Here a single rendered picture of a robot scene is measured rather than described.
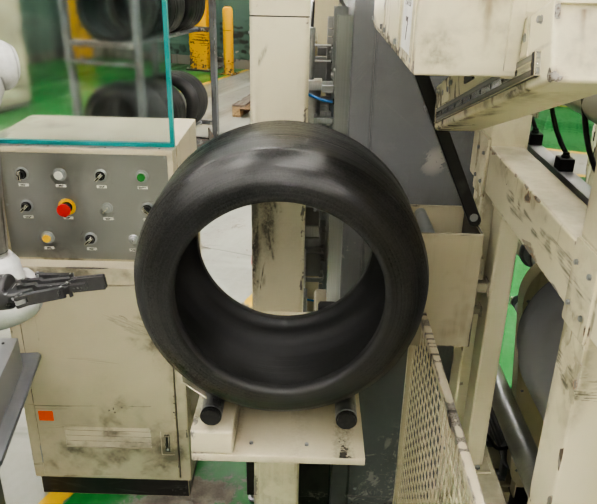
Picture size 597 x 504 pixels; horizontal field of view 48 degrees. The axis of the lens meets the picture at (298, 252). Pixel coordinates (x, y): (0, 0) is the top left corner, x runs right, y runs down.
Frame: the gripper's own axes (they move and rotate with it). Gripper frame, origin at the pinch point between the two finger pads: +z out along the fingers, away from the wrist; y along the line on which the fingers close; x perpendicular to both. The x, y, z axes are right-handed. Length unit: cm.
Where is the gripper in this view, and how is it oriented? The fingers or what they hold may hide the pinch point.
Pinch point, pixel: (88, 283)
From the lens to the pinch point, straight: 146.9
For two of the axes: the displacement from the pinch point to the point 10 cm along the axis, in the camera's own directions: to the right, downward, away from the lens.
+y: 0.2, -4.0, 9.1
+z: 9.9, -1.0, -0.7
